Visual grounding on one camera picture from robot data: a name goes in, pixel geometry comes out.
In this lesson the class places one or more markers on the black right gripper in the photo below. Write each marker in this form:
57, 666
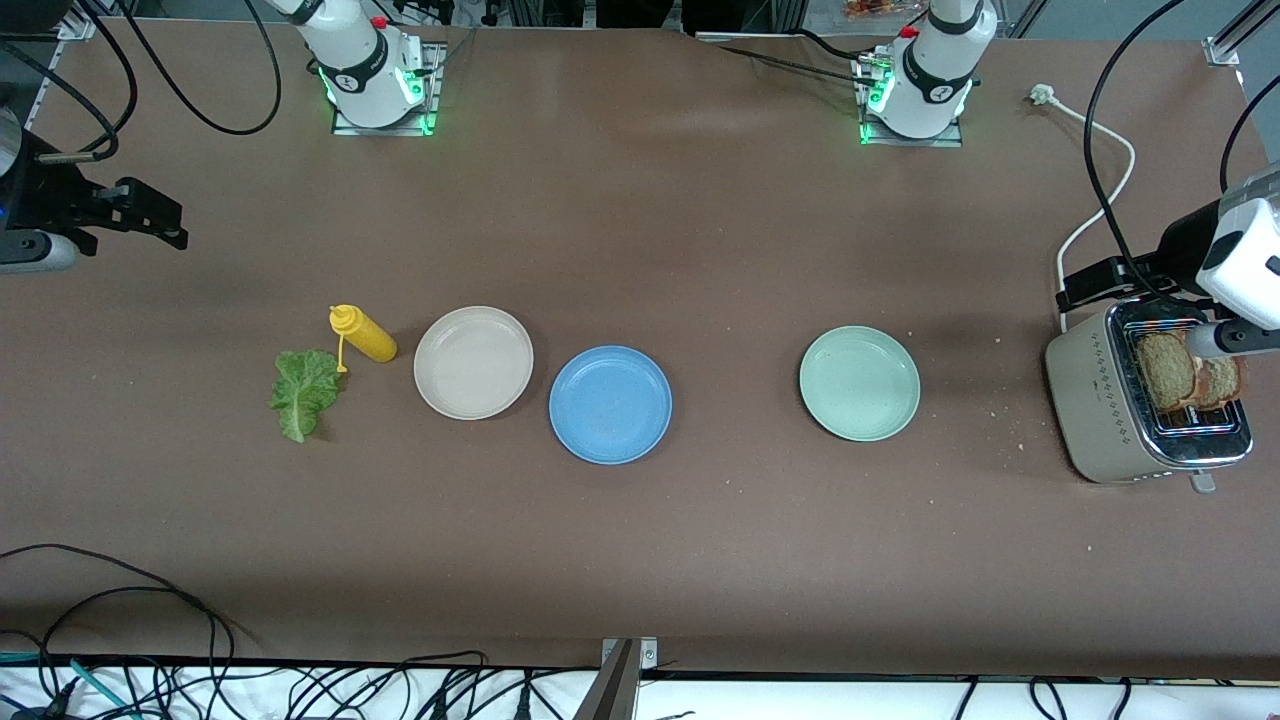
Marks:
48, 190

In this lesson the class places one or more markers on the green round plate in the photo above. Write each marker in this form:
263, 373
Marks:
858, 383

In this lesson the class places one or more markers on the grey metal bar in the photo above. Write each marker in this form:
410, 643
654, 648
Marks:
612, 690

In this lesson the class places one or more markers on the orange snack package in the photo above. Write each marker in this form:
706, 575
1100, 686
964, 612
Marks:
872, 9

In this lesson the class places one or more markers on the green lettuce leaf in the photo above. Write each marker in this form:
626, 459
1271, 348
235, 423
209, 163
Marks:
303, 390

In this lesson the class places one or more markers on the beige metal toaster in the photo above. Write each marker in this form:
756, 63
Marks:
1095, 400

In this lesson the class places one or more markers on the silver metal bracket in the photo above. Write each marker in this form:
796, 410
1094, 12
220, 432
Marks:
645, 652

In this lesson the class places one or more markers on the aluminium frame profile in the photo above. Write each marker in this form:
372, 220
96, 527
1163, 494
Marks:
1235, 35
75, 20

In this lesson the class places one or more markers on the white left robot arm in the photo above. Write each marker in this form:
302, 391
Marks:
930, 80

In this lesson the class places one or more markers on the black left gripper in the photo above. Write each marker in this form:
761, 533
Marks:
1178, 243

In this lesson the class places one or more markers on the yellow mustard squeeze bottle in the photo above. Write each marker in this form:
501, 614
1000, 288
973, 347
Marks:
372, 340

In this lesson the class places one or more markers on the blue round plate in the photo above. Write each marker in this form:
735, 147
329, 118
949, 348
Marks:
610, 405

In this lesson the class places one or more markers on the brown bread slice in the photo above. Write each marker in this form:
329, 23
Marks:
1222, 384
1162, 372

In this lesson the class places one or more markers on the beige round plate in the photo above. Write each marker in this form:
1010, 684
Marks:
473, 362

